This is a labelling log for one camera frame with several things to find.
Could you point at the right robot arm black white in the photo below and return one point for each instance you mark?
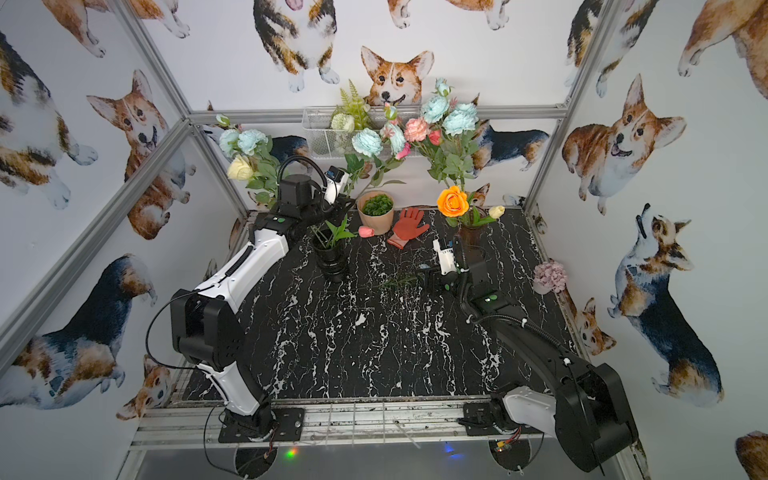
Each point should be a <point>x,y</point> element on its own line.
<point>585,407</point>

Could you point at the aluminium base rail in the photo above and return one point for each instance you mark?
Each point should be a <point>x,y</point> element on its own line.
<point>351,421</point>

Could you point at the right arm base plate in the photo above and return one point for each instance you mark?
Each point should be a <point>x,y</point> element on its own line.
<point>486,419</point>

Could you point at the red rubber glove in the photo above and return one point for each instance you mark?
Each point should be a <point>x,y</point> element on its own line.
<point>409,226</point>

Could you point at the black left vase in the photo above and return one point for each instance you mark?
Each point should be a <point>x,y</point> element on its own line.
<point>331,260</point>

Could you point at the light blue rose spray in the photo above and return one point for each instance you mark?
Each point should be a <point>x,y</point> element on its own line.
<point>376,153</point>

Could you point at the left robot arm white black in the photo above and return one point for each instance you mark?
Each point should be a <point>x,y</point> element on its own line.
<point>204,323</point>

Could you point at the green fern in basket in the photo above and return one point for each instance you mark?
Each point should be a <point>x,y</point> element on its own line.
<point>353,113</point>

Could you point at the orange rose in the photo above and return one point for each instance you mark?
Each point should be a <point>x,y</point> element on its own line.
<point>453,202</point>

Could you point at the pink tulip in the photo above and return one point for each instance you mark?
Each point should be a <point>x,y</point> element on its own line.
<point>366,232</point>

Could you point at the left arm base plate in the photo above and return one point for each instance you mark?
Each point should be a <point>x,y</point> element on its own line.
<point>267,424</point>

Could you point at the blue and yellow rose spray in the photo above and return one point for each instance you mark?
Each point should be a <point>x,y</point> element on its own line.
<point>251,161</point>

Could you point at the terracotta pot green plant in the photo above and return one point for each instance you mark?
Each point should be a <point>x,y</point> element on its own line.
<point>376,211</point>

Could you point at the tall blue pink bouquet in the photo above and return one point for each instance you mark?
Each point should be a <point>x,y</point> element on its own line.
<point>444,133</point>

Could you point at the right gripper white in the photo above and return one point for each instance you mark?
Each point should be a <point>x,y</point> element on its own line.
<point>433,274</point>

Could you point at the mauve hydrangea flower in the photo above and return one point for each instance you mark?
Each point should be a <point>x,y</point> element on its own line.
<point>549,277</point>

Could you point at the white wire mesh basket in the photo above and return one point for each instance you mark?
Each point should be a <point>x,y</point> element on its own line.
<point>326,144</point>

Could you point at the white tulip right vase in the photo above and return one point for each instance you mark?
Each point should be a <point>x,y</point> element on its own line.
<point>483,217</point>

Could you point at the dark glass right vase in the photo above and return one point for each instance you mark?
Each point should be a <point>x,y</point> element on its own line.
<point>471,239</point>

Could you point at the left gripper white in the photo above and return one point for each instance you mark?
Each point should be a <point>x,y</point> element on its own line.
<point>327,212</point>

